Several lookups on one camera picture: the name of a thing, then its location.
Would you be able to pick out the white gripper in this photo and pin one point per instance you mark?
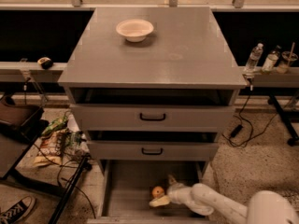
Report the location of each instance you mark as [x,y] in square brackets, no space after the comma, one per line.
[177,194]

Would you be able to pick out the orange fruit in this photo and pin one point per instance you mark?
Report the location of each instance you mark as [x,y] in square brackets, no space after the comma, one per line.
[157,192]

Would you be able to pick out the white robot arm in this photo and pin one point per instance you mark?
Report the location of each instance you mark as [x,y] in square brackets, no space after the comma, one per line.
[265,207]

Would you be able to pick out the grey open bottom drawer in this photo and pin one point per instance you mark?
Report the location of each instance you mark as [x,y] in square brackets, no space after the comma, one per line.
[127,192]

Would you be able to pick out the grey middle drawer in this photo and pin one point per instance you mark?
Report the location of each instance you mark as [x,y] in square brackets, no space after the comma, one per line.
[152,151]

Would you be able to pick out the grey top drawer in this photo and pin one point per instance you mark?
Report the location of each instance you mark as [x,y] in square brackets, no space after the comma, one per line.
[160,118]

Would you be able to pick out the grey drawer cabinet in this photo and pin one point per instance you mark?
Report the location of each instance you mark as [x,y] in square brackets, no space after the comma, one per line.
[184,61]

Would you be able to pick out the black tripod leg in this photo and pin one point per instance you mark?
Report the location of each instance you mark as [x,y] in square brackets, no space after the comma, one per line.
[68,191]

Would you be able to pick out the brown chip bag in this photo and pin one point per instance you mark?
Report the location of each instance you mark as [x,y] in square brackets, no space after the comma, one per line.
[51,149]

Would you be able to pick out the green snack bag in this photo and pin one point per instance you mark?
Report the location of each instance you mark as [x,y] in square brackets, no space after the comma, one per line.
[56,125]

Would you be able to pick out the black chair base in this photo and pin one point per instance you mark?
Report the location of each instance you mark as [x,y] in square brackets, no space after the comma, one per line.
[286,117]

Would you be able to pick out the clear plastic water bottle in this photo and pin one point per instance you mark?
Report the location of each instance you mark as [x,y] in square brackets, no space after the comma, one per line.
[253,60]

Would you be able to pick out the black white sneaker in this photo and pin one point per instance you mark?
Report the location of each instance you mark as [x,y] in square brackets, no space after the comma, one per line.
[18,211]

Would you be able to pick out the dark side table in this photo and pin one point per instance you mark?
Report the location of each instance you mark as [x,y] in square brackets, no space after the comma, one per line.
[20,126]

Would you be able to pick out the green label drink bottle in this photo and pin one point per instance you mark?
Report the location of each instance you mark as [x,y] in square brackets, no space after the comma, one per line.
[271,59]

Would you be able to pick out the yellow black tape measure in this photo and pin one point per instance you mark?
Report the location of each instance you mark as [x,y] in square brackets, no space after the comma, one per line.
[45,62]

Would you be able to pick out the plastic cup with straw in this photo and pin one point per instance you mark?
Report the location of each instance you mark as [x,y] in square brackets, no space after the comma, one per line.
[288,57]

